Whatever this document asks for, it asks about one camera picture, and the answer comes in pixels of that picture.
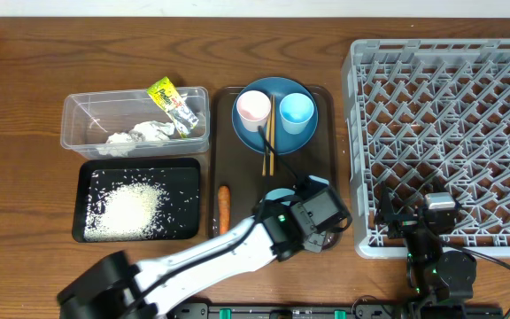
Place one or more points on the white tissue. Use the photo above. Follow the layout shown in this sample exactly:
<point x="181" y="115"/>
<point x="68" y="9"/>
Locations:
<point x="152" y="131"/>

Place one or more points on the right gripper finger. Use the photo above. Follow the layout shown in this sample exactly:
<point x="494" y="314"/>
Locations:
<point x="385" y="210"/>
<point x="420" y="186"/>

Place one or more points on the white paper ball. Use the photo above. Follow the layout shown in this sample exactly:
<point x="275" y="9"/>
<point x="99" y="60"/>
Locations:
<point x="117" y="145"/>

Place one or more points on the dark blue plate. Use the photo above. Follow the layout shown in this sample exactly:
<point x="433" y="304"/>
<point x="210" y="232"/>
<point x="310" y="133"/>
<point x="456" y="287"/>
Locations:
<point x="285" y="142"/>

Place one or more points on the wooden chopstick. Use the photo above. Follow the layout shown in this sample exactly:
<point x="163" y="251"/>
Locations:
<point x="272" y="135"/>
<point x="267" y="135"/>

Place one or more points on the dark brown serving tray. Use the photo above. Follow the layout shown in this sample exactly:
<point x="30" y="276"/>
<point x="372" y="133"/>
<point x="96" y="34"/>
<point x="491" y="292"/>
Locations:
<point x="240" y="168"/>

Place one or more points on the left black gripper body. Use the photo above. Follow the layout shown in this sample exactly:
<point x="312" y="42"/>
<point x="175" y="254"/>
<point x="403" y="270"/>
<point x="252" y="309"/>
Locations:
<point x="314" y="245"/>

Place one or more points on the light blue cup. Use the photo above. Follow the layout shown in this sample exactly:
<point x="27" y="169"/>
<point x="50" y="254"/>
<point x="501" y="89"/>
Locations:
<point x="296" y="110"/>

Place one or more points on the pink cup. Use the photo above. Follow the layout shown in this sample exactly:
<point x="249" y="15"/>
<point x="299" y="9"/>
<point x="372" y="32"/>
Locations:
<point x="254" y="108"/>

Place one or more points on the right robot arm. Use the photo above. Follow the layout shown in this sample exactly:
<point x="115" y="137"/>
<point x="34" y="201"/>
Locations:
<point x="443" y="280"/>

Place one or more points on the grey dishwasher rack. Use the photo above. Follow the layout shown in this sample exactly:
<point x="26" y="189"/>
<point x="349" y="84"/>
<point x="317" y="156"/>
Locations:
<point x="422" y="105"/>

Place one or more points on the white rice pile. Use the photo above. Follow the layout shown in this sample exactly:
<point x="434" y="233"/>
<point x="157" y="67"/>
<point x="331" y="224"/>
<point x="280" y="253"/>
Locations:
<point x="128" y="212"/>

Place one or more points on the black tray bin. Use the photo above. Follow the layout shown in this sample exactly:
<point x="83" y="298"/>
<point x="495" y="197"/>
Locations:
<point x="180" y="177"/>

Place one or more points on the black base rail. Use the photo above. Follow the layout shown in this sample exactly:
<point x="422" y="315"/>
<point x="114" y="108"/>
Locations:
<point x="361" y="310"/>

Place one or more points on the orange carrot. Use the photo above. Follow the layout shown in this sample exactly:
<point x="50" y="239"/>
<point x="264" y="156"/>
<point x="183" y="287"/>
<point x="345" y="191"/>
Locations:
<point x="224" y="204"/>

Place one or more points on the clear plastic bin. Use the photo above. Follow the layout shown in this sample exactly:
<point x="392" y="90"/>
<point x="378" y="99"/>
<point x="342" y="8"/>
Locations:
<point x="88" y="120"/>

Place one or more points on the light blue bowl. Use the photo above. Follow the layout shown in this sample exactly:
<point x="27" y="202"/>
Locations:
<point x="305" y="189"/>

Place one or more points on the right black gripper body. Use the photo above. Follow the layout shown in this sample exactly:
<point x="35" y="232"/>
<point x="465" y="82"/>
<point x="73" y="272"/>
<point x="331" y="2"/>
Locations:
<point x="404" y="226"/>

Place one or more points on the yellow green snack wrapper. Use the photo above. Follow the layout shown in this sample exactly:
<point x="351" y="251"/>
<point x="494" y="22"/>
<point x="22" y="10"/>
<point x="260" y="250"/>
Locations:
<point x="165" y="95"/>

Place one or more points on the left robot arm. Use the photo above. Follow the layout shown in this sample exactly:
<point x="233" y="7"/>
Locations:
<point x="116" y="288"/>

